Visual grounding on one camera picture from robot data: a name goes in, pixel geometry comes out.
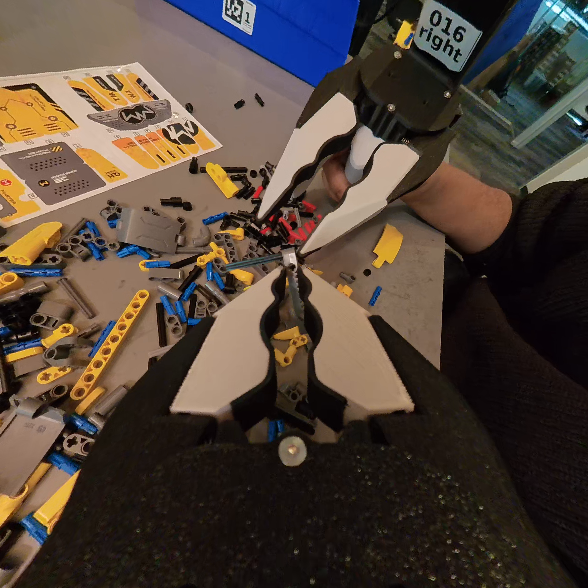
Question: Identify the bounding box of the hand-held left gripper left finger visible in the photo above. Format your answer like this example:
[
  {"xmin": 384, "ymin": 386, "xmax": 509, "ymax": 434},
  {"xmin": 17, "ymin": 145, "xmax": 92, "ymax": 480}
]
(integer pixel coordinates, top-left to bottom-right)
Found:
[{"xmin": 169, "ymin": 267, "xmax": 287, "ymax": 432}]

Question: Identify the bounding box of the yellow grey sticker sheet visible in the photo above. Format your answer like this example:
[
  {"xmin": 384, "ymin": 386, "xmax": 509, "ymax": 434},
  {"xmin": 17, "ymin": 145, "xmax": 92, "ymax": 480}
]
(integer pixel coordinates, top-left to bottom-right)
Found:
[{"xmin": 0, "ymin": 62, "xmax": 223, "ymax": 227}]

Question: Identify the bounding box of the dark teal toy axle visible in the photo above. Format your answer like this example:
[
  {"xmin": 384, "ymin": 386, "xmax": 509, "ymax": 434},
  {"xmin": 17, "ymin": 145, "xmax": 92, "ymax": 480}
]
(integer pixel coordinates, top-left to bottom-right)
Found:
[{"xmin": 224, "ymin": 255, "xmax": 283, "ymax": 272}]

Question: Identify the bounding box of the grey toothed toy piece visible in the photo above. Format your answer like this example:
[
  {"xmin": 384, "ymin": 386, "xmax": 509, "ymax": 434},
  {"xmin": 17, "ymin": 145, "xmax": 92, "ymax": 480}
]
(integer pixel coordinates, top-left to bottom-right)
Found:
[{"xmin": 281, "ymin": 250, "xmax": 307, "ymax": 324}]

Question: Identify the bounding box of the long yellow toy beam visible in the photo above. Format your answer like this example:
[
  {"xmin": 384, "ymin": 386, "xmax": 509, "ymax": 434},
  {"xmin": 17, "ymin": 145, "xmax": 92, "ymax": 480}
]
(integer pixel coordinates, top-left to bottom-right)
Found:
[{"xmin": 70, "ymin": 289, "xmax": 150, "ymax": 401}]

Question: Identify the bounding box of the yellow toy fin piece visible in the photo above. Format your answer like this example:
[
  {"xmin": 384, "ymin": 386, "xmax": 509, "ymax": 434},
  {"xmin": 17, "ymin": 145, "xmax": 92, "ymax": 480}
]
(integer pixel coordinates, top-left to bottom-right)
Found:
[{"xmin": 371, "ymin": 224, "xmax": 404, "ymax": 269}]

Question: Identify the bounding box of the pile of toy building pieces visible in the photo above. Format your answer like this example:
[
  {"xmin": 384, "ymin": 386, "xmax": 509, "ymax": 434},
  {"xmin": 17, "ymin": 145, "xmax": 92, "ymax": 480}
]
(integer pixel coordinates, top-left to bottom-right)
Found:
[{"xmin": 0, "ymin": 156, "xmax": 405, "ymax": 552}]

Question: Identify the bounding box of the person's right forearm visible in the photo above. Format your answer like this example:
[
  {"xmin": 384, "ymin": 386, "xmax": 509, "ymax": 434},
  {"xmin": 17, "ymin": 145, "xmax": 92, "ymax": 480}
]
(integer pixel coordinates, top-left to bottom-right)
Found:
[{"xmin": 404, "ymin": 161, "xmax": 588, "ymax": 295}]

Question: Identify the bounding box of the blue plastic bin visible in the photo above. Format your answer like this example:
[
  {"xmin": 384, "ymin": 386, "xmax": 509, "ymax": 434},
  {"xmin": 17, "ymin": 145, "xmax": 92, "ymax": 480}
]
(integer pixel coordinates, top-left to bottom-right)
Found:
[{"xmin": 164, "ymin": 0, "xmax": 361, "ymax": 88}]

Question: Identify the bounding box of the person's right hand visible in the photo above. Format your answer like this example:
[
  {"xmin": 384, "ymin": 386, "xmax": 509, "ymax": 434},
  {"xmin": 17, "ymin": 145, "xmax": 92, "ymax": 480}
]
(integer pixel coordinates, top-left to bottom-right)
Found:
[{"xmin": 321, "ymin": 151, "xmax": 355, "ymax": 204}]

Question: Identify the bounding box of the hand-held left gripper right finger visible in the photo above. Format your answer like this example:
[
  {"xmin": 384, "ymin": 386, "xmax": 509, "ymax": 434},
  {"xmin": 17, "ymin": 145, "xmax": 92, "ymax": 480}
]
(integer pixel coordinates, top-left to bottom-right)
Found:
[{"xmin": 298, "ymin": 267, "xmax": 416, "ymax": 432}]

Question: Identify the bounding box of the yellow rounded toy panel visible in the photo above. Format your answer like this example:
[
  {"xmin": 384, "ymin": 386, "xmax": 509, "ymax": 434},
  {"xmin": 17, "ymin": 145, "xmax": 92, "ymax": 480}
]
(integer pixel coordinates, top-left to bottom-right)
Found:
[{"xmin": 0, "ymin": 222, "xmax": 63, "ymax": 267}]

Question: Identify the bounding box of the grey toy panel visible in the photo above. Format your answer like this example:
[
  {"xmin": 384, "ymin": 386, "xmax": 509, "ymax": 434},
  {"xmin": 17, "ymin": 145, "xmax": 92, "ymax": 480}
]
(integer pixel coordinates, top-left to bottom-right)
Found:
[
  {"xmin": 115, "ymin": 207, "xmax": 186, "ymax": 256},
  {"xmin": 0, "ymin": 397, "xmax": 67, "ymax": 497}
]

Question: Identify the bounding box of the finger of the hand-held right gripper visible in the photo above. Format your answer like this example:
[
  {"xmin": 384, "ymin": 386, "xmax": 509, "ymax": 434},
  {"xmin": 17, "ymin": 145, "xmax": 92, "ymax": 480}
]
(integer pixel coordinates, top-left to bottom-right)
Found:
[
  {"xmin": 298, "ymin": 140, "xmax": 422, "ymax": 259},
  {"xmin": 255, "ymin": 93, "xmax": 359, "ymax": 227}
]

